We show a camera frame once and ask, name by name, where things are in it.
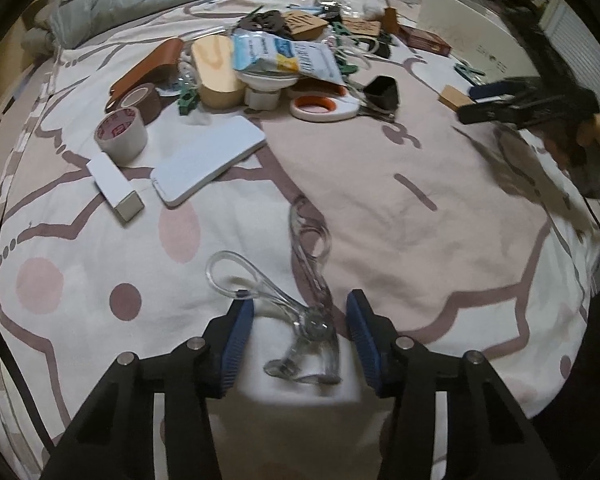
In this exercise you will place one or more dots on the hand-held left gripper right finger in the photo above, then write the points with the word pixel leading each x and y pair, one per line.
pixel 365 340

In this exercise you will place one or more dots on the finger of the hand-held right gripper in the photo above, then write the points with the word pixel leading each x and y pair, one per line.
pixel 490 91
pixel 485 112

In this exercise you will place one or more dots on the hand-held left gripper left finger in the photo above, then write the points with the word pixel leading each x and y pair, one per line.
pixel 237 340

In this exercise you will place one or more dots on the brown cardboard piece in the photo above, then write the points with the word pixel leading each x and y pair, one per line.
pixel 452 96

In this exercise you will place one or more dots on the clear plastic scissors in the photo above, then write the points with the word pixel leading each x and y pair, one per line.
pixel 312 325

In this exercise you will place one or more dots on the white shoe box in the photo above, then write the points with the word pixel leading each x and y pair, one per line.
pixel 475 35

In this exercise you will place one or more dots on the green plastic clip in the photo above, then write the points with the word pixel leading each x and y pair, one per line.
pixel 467 71
pixel 187 101

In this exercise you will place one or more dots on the white louvred door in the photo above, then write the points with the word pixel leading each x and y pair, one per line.
pixel 580 40

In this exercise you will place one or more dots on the red cigarette box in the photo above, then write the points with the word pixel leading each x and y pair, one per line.
pixel 425 40

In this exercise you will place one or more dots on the black tape roll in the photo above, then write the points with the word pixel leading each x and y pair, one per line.
pixel 381 49

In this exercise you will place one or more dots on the brown leather piece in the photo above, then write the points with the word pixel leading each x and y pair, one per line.
pixel 391 20

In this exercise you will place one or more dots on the printed cartoon blanket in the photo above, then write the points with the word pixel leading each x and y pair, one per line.
pixel 380 210

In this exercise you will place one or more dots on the white orange tape roll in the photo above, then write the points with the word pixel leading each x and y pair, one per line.
pixel 347 107

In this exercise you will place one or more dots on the white fluffy ball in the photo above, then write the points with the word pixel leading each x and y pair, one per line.
pixel 370 8

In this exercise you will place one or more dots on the white power bank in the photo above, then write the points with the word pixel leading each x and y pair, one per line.
pixel 207 160

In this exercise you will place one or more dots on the small white box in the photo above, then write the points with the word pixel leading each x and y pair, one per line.
pixel 111 182

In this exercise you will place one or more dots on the blue white packet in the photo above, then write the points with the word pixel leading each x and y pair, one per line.
pixel 290 57

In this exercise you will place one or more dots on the white round plastic holder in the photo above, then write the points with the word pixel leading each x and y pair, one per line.
pixel 265 90

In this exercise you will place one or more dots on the pale tape roll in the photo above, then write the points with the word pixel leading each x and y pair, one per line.
pixel 127 147

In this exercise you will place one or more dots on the black hair claw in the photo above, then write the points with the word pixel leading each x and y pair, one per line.
pixel 262 22

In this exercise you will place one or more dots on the brown tape roll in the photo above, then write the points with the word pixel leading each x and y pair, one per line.
pixel 152 105

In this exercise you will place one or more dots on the wooden oval box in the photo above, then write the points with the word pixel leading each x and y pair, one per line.
pixel 217 75

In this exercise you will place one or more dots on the brown leather case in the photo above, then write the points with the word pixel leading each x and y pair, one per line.
pixel 145 67

